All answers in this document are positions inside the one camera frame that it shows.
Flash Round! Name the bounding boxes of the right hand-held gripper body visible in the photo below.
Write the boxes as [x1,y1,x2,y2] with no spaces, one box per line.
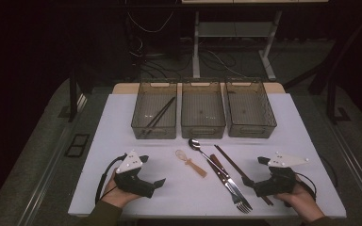
[253,152,310,199]

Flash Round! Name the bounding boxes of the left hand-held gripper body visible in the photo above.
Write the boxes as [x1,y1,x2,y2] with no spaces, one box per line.
[112,150,156,200]

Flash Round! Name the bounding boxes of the brown wooden chopstick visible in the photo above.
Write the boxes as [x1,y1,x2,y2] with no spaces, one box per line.
[214,144,274,206]
[214,145,275,207]

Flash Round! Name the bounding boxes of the wooden-handled metal fork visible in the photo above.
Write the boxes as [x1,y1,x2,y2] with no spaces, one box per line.
[206,156,255,215]

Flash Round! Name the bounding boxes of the wooden-handled metal knife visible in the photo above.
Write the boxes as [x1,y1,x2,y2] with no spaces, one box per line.
[209,153,249,203]

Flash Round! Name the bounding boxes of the translucent orange plastic spoon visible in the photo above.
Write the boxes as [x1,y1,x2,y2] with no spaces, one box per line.
[174,149,208,179]

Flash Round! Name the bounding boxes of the black chopstick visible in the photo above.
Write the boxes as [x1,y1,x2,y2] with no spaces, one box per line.
[144,97,177,137]
[140,96,175,136]

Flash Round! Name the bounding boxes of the metal spoon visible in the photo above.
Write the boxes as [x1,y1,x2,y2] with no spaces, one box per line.
[188,138,231,177]

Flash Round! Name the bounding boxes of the person's left hand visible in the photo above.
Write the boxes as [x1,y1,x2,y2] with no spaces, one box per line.
[101,168,142,209]

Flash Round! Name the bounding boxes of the person's right hand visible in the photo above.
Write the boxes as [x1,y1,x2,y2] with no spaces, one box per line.
[272,175,326,224]

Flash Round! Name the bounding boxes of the black metal stand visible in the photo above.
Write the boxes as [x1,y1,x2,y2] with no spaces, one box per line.
[282,15,362,125]
[58,67,88,124]

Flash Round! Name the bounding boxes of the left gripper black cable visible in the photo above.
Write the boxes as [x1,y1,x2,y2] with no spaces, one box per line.
[94,153,128,205]

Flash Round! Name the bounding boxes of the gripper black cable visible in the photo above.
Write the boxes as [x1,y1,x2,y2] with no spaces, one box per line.
[290,170,318,208]
[94,153,128,205]

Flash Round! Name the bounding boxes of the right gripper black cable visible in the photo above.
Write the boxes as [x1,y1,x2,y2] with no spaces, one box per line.
[290,170,318,208]

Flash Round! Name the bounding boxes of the black floor cables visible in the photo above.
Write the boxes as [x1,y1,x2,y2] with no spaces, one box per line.
[128,34,193,80]

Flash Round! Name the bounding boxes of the white floor cable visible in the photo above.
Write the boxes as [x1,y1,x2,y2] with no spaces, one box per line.
[206,48,250,78]

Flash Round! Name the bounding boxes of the white metal desk frame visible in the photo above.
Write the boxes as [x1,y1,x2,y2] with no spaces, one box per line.
[181,0,329,82]

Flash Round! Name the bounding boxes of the white hanging cable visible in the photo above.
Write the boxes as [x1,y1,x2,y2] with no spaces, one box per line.
[126,10,174,34]

